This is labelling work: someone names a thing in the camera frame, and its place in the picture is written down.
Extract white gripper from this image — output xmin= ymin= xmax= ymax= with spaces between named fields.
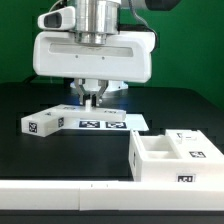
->
xmin=33 ymin=5 xmax=156 ymax=106

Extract white cabinet body box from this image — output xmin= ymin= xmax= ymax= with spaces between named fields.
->
xmin=128 ymin=130 xmax=224 ymax=183

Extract white door panel with knob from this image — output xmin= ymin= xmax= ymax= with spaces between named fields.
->
xmin=165 ymin=129 xmax=224 ymax=161

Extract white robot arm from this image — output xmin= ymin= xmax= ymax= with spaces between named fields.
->
xmin=33 ymin=0 xmax=181 ymax=106

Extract white base tag sheet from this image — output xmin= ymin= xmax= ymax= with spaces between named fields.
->
xmin=64 ymin=114 xmax=149 ymax=131

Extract white block with tags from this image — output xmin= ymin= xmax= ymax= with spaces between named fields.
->
xmin=21 ymin=112 xmax=65 ymax=137

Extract black cable bundle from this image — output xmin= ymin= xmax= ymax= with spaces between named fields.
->
xmin=22 ymin=74 xmax=39 ymax=84

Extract white cable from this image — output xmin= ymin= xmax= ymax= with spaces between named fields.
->
xmin=48 ymin=0 xmax=68 ymax=84

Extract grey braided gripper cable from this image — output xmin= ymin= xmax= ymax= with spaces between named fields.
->
xmin=126 ymin=0 xmax=149 ymax=28

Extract white front obstacle rail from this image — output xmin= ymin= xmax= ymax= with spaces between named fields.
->
xmin=0 ymin=180 xmax=224 ymax=211

